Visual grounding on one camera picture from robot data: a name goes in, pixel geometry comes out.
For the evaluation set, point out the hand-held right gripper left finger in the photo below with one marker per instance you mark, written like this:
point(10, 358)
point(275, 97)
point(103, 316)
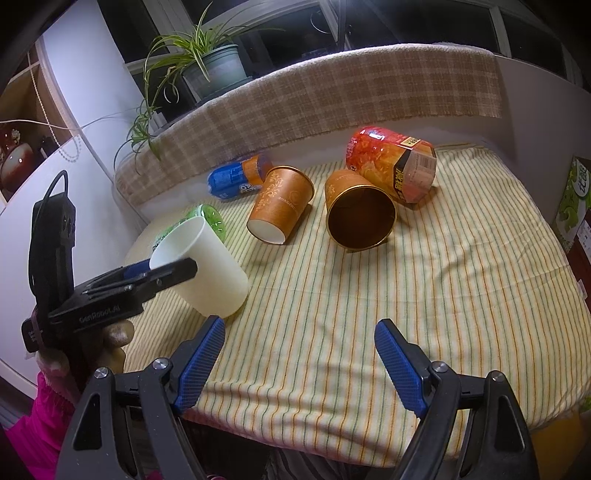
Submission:
point(202, 362)

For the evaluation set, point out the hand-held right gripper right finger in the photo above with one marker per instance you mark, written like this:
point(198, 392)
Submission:
point(400, 364)

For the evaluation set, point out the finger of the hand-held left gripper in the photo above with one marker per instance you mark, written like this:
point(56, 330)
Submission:
point(168, 277)
point(138, 268)

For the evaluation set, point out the white plastic cup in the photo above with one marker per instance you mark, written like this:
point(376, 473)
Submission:
point(212, 277)

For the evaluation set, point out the person's left forearm pink sleeve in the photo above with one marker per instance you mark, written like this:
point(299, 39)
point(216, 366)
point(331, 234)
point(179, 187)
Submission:
point(37, 429)

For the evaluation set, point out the green plastic cup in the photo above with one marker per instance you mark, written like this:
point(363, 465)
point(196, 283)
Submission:
point(210, 217)

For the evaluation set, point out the orange patterned paper cup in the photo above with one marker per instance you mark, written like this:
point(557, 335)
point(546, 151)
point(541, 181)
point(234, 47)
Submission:
point(281, 203)

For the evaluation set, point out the orange cup with gold inside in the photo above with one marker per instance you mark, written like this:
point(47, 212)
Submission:
point(344, 194)

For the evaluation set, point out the person's left hand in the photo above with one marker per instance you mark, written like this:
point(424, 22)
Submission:
point(118, 334)

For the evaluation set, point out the yellow striped cloth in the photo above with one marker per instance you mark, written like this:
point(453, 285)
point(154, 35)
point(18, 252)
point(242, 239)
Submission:
point(351, 300)

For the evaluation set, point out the red ceramic vase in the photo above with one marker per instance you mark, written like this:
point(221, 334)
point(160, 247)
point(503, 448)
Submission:
point(16, 161)

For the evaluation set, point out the wooden shelf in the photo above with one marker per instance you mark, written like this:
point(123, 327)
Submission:
point(25, 99)

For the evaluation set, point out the red snack canister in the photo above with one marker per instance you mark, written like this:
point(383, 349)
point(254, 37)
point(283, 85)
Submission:
point(383, 154)

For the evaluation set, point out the potted spider plant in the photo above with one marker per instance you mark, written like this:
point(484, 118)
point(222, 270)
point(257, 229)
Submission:
point(217, 69)

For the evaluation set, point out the green printed cardboard box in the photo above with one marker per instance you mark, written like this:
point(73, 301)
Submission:
point(575, 203)

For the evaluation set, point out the beige plaid blanket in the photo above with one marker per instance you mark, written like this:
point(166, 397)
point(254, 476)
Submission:
point(360, 87)

